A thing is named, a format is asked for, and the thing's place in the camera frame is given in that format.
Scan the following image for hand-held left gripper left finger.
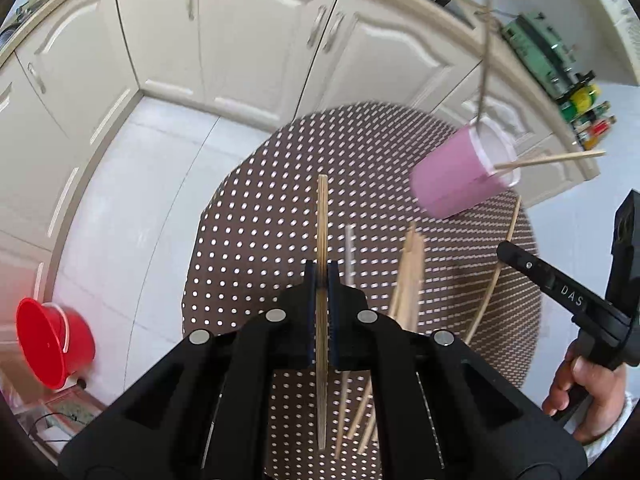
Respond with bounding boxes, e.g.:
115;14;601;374
60;260;319;480

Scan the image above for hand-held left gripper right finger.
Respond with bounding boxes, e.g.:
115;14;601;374
328;260;587;480

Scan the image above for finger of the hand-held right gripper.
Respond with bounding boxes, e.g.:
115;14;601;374
496;240;622;322

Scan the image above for pale chopstick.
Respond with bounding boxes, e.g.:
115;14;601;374
334;224;355;458

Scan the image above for pink cup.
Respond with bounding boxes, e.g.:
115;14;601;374
410;121;522;221

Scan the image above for dark wooden chopstick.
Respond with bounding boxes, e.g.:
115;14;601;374
475;0;493;128

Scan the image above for person's right hand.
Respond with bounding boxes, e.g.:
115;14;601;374
542;342;632;445

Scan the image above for brown polka dot tablecloth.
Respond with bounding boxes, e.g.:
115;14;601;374
181;102;543;480

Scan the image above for red capped bottle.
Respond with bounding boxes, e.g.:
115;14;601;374
572;102;617;148

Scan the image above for yellow green bottle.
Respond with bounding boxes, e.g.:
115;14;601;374
560;77;603;121

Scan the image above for red plastic bucket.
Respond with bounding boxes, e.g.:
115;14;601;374
15;297;97;391

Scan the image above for cream kitchen cabinets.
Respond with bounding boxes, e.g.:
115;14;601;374
0;0;601;311

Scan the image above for black cable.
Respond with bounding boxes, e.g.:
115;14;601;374
26;411;78;442

